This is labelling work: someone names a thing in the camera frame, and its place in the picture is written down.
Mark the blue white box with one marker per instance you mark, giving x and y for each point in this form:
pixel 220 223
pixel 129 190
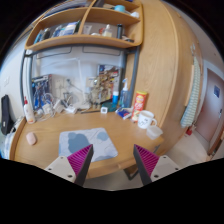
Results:
pixel 124 113

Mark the blue packaged item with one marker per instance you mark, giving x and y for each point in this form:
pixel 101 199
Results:
pixel 41 89

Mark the pink computer mouse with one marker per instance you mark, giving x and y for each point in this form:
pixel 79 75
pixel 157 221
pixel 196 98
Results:
pixel 31 138

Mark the small white cube clock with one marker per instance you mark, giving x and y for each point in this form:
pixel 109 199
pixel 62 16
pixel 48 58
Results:
pixel 104 110

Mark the clear plastic cup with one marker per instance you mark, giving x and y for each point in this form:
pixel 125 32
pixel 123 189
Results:
pixel 154 132

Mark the white mug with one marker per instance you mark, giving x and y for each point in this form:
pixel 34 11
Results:
pixel 146 118

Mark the black bag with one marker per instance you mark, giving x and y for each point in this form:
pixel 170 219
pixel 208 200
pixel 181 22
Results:
pixel 6 122

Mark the blue spray bottle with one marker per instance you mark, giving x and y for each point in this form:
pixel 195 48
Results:
pixel 124 95

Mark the brown door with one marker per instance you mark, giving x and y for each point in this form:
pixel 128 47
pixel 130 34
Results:
pixel 211 109

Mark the green checkered towel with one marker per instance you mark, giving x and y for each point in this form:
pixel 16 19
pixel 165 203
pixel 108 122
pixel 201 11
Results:
pixel 190 111

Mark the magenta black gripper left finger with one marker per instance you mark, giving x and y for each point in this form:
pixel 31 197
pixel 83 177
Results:
pixel 73 168

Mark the black bottle on shelf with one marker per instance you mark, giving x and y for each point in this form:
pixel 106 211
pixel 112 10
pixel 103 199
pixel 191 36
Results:
pixel 119 31

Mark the wooden wall shelf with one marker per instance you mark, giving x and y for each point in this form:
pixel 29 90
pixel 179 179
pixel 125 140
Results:
pixel 98 25

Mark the colourful poster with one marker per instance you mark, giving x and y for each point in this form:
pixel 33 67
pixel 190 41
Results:
pixel 109 76

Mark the red yellow chips can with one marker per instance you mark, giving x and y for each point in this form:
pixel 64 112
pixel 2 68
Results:
pixel 138 104

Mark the grey blue mouse pad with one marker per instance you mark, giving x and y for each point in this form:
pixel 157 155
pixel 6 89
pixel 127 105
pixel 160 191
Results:
pixel 73 141

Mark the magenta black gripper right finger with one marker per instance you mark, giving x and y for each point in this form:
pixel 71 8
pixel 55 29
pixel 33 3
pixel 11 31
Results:
pixel 152 167

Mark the white lotion bottle red cap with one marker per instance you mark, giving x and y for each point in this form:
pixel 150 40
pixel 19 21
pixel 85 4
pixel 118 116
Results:
pixel 29 114

